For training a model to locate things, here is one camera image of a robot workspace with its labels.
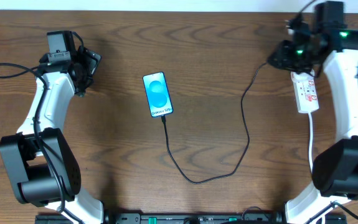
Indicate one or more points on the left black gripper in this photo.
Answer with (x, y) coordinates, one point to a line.
(89, 65)

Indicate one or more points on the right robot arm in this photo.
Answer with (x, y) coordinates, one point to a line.
(334, 175)

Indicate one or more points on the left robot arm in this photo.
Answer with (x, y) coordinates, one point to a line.
(41, 167)

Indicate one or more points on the white power strip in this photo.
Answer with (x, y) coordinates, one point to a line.
(305, 92)

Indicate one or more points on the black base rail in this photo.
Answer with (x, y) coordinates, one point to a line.
(135, 218)

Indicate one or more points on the blue Samsung Galaxy smartphone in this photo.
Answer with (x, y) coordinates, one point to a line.
(157, 94)

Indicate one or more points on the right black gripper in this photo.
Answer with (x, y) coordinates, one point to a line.
(279, 57)

